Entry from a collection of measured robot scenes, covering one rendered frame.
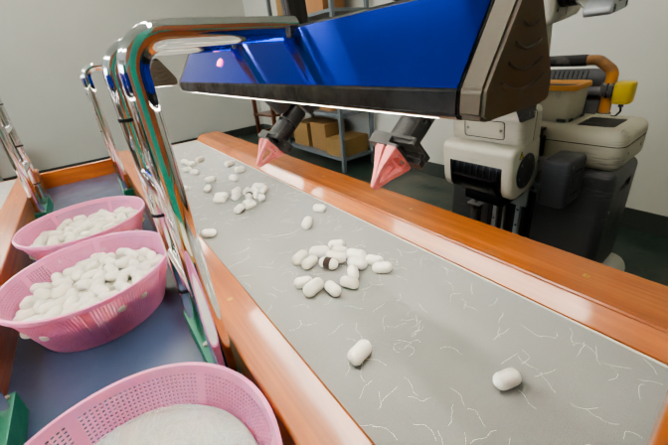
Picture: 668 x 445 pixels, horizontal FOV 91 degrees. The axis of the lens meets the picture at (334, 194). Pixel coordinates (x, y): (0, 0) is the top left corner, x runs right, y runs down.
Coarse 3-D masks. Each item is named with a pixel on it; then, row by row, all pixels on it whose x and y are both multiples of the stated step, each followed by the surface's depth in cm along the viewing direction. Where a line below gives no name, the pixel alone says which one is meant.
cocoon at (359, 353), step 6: (360, 342) 40; (366, 342) 39; (354, 348) 39; (360, 348) 39; (366, 348) 39; (348, 354) 39; (354, 354) 38; (360, 354) 38; (366, 354) 39; (348, 360) 38; (354, 360) 38; (360, 360) 38
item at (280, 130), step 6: (282, 120) 92; (276, 126) 92; (282, 126) 92; (288, 126) 92; (270, 132) 91; (276, 132) 91; (282, 132) 92; (288, 132) 93; (276, 138) 88; (282, 138) 89; (288, 138) 94; (288, 144) 91
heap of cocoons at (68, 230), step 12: (84, 216) 88; (96, 216) 86; (108, 216) 86; (120, 216) 86; (60, 228) 82; (72, 228) 81; (84, 228) 81; (96, 228) 80; (36, 240) 77; (48, 240) 79; (60, 240) 78
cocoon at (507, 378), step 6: (498, 372) 35; (504, 372) 34; (510, 372) 34; (516, 372) 34; (498, 378) 34; (504, 378) 34; (510, 378) 34; (516, 378) 34; (498, 384) 34; (504, 384) 34; (510, 384) 34; (516, 384) 34
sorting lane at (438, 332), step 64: (192, 192) 98; (256, 256) 62; (384, 256) 59; (320, 320) 46; (384, 320) 45; (448, 320) 44; (512, 320) 43; (384, 384) 36; (448, 384) 36; (576, 384) 34; (640, 384) 34
